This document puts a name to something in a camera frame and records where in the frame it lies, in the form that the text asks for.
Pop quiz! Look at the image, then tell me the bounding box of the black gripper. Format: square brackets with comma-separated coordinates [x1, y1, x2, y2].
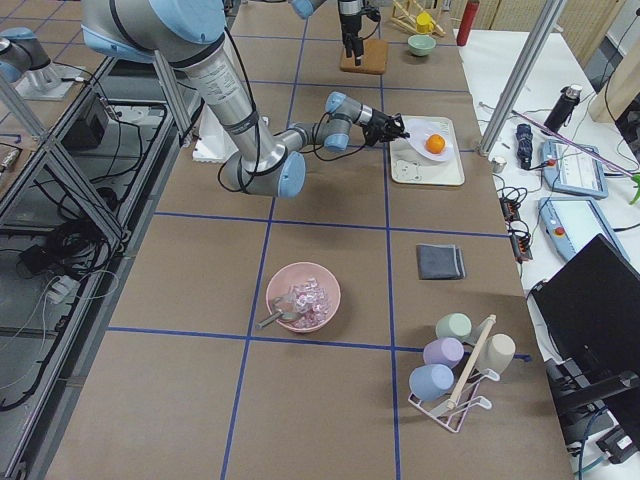
[339, 12, 363, 66]
[362, 112, 410, 146]

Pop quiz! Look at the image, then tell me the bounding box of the white round plate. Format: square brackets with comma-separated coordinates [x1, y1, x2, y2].
[405, 118, 455, 163]

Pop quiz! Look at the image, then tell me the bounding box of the orange fruit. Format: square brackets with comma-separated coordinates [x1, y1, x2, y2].
[425, 134, 446, 155]

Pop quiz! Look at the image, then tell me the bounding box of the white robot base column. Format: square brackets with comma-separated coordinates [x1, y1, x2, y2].
[192, 105, 238, 164]

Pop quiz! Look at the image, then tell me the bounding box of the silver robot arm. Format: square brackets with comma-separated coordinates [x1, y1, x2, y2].
[82, 1, 409, 198]
[290, 0, 365, 66]

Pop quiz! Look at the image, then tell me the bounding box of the cream bear tray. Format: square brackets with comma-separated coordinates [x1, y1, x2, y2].
[389, 116, 465, 186]

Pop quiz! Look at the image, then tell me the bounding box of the wooden cutting board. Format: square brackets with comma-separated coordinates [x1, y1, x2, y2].
[339, 39, 389, 75]

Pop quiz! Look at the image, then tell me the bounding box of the wooden mug rack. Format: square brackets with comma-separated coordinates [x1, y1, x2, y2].
[391, 0, 446, 37]

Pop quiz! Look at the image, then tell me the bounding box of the green bowl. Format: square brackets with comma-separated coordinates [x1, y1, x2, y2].
[407, 34, 437, 57]

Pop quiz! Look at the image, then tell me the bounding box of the yellow mug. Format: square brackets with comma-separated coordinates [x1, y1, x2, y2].
[415, 11, 436, 34]

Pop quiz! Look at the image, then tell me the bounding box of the folded navy umbrella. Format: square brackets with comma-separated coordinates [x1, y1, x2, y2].
[516, 123, 533, 170]

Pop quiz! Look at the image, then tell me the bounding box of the red bottle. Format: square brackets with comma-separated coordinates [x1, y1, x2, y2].
[456, 0, 480, 47]

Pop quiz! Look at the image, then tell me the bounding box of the grey folded cloth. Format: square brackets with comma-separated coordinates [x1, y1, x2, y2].
[416, 244, 466, 280]

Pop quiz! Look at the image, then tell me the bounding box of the black water bottle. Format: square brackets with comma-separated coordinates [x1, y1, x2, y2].
[544, 84, 583, 132]

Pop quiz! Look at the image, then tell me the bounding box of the far teach pendant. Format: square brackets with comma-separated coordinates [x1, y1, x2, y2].
[540, 139, 609, 199]

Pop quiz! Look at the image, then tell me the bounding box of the teach pendant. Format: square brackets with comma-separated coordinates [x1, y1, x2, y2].
[540, 139, 609, 199]
[538, 196, 629, 261]

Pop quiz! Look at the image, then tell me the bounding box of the pink bowl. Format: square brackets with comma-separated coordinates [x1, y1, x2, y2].
[265, 262, 341, 333]

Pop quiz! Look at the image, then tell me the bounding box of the near teach pendant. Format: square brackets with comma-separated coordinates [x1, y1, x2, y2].
[538, 196, 629, 261]

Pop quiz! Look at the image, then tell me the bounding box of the green cup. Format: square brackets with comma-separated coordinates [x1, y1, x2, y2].
[435, 312, 472, 340]

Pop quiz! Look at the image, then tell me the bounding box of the metal scoop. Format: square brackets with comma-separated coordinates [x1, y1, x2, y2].
[256, 294, 301, 329]

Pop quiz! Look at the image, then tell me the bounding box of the purple cup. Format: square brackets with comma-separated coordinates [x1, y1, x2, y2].
[422, 337, 464, 369]

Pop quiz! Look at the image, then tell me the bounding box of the beige cup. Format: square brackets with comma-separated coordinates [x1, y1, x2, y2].
[480, 333, 516, 374]

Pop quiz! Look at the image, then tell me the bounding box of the blue cup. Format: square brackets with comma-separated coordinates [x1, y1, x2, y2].
[409, 364, 454, 401]

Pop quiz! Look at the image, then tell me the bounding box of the black laptop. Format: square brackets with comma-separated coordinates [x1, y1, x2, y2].
[532, 234, 639, 378]

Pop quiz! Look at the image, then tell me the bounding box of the white cup rack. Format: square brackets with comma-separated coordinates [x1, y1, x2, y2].
[408, 314, 500, 433]

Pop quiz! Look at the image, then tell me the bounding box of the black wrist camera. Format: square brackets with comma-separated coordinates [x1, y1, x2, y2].
[389, 114, 404, 130]

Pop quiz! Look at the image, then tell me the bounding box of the aluminium frame post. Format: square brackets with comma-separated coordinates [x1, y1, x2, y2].
[477, 0, 567, 157]

